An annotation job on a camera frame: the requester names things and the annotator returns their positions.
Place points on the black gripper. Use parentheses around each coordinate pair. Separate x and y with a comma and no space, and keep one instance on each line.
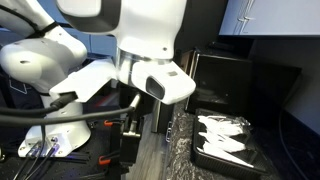
(130,146)

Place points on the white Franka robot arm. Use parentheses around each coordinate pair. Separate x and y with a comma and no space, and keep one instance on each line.
(150,26)

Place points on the orange black clamp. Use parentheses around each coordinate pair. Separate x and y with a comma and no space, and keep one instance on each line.
(108,123)
(104,160)

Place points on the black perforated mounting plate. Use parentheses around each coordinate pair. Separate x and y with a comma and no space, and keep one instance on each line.
(100,140)

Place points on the tall black silver appliance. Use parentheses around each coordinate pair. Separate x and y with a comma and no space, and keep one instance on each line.
(156,120)

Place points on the white plastic utensil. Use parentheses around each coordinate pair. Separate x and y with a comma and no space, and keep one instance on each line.
(230,156)
(221,126)
(226,144)

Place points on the black cutlery tray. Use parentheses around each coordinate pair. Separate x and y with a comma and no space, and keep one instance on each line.
(233,166)

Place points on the stainless black microwave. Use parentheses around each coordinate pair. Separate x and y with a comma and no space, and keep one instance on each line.
(220,83)

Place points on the white upper cabinets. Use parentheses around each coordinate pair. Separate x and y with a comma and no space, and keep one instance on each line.
(283,16)

